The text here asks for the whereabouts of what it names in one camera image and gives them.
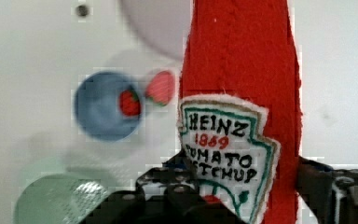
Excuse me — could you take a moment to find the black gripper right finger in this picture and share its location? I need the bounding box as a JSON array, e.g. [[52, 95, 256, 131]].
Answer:
[[296, 158, 358, 224]]

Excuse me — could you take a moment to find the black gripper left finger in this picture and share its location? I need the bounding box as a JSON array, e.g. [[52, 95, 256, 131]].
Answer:
[[79, 151, 247, 224]]

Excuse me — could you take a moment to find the red felt ketchup bottle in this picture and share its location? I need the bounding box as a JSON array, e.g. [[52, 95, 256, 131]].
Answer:
[[179, 0, 302, 224]]

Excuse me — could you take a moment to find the red strawberry toy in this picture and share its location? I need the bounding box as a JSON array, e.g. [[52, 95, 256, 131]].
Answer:
[[145, 71, 175, 106]]

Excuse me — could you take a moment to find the blue cup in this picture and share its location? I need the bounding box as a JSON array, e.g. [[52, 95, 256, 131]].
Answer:
[[74, 71, 145, 142]]

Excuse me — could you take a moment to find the grey oval plate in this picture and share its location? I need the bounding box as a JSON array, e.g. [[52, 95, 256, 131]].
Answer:
[[118, 0, 193, 61]]

